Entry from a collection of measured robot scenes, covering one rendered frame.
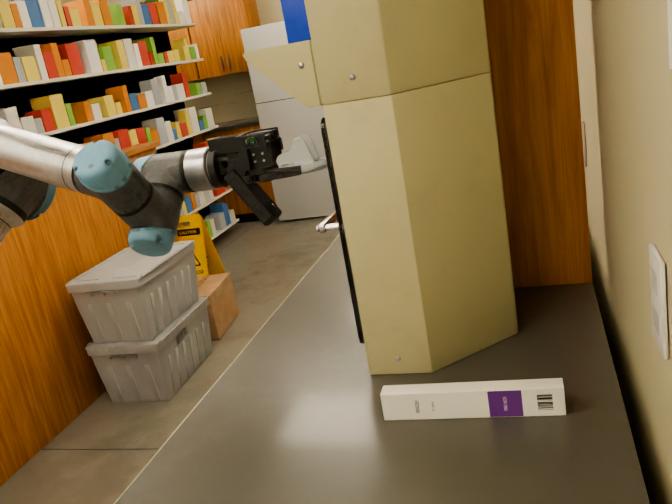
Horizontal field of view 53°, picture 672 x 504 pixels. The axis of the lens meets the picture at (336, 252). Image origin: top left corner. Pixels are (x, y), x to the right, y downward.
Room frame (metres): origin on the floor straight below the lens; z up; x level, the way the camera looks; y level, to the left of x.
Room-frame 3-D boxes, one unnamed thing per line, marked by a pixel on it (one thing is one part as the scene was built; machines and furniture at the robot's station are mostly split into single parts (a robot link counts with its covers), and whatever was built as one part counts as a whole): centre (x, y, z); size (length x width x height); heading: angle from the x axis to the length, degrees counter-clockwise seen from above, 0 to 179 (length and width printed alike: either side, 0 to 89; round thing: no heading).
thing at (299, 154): (1.12, 0.03, 1.33); 0.09 x 0.03 x 0.06; 72
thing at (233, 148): (1.17, 0.12, 1.34); 0.12 x 0.08 x 0.09; 72
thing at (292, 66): (1.24, -0.01, 1.46); 0.32 x 0.12 x 0.10; 162
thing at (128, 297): (3.32, 1.01, 0.49); 0.60 x 0.42 x 0.33; 162
